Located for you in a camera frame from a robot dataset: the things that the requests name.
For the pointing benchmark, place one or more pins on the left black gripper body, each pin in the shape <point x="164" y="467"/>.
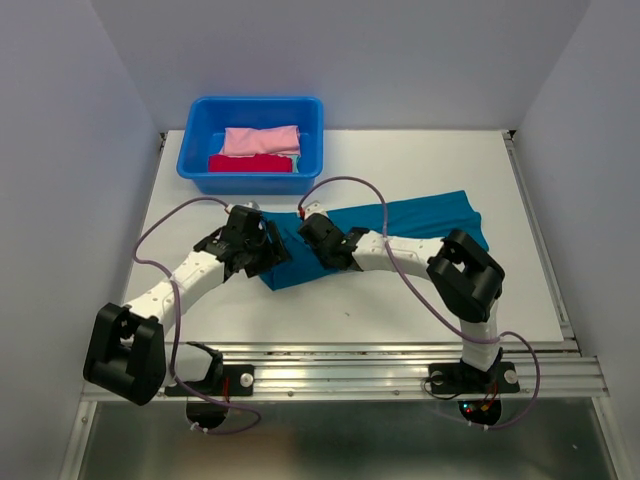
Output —
<point x="257" y="248"/>

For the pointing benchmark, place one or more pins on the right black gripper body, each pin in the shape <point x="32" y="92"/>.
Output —
<point x="323" y="258"/>

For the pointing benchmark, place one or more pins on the teal t shirt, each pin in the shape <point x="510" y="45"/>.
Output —
<point x="419" y="218"/>

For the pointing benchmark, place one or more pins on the blue plastic bin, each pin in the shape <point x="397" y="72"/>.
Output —
<point x="204" y="135"/>

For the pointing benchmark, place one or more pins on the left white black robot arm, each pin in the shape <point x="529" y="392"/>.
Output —
<point x="127" y="354"/>

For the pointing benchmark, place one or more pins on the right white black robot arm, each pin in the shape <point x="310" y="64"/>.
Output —
<point x="468" y="280"/>

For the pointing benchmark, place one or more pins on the red folded t shirt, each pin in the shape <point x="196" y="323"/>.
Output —
<point x="259" y="163"/>

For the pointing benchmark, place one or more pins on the light teal folded shirt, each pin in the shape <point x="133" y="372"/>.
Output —
<point x="294" y="162"/>

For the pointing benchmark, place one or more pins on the pink folded t shirt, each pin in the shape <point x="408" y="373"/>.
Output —
<point x="284" y="140"/>

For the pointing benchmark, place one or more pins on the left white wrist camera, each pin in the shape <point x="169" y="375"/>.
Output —
<point x="248" y="205"/>

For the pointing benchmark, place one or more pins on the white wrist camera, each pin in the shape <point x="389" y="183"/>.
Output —
<point x="312" y="209"/>
<point x="248" y="205"/>

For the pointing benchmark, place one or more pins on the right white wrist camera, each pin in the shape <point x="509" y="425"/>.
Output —
<point x="312" y="209"/>

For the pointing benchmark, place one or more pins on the aluminium rail frame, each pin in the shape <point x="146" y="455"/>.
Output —
<point x="340" y="361"/>

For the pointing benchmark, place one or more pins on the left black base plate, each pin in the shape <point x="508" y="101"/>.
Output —
<point x="240" y="380"/>

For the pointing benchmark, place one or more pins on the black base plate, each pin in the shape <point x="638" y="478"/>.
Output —
<point x="445" y="382"/>
<point x="240" y="380"/>

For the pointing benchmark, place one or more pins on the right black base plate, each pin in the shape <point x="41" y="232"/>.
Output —
<point x="445" y="382"/>

